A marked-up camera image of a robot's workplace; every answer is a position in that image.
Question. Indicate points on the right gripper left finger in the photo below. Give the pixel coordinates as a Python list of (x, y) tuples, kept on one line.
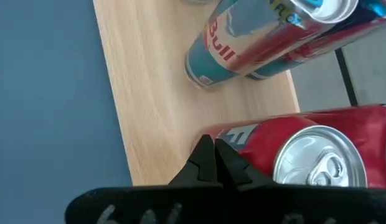
[(202, 165)]

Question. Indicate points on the red Fanta can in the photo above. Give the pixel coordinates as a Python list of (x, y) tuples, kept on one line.
[(373, 137), (274, 146)]

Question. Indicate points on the blue silver Red Bull can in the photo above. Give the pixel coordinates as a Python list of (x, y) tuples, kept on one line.
[(336, 43), (242, 40)]

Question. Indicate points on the blue grey table mat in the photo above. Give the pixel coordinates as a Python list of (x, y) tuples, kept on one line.
[(40, 93)]

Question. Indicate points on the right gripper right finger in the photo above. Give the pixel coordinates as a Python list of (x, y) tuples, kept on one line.
[(233, 169)]

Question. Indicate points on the wooden shelf board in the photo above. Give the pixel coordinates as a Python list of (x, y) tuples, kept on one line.
[(149, 93)]

